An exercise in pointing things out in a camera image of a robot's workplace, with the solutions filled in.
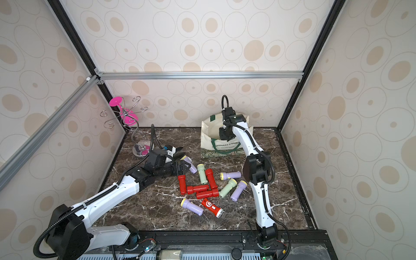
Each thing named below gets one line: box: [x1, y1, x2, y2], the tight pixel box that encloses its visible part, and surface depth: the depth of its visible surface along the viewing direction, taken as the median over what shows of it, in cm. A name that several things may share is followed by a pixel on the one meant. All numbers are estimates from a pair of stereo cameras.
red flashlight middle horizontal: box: [186, 184, 209, 195], surface depth 89 cm
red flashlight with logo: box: [201, 198, 224, 219], surface depth 82 cm
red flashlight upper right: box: [205, 168, 219, 190], surface depth 94 cm
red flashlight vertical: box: [177, 174, 187, 196], surface depth 91 cm
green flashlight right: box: [218, 178, 238, 198], surface depth 90 cm
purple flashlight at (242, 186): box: [230, 179, 248, 203], surface depth 89 cm
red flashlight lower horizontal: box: [196, 189, 220, 199], surface depth 87 cm
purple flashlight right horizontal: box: [219, 171, 242, 181], surface depth 94 cm
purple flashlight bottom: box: [180, 198, 205, 217], surface depth 83 cm
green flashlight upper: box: [197, 163, 208, 185], surface depth 95 cm
